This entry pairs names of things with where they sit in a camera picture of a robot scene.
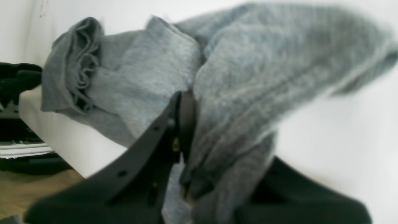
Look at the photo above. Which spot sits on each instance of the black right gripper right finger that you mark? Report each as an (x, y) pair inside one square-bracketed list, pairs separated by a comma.
[(285, 196)]

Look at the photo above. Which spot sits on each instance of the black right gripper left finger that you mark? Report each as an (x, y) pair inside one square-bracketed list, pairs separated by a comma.
[(132, 189)]

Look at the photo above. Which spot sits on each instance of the grey T-shirt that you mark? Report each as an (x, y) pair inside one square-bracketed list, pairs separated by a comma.
[(249, 68)]

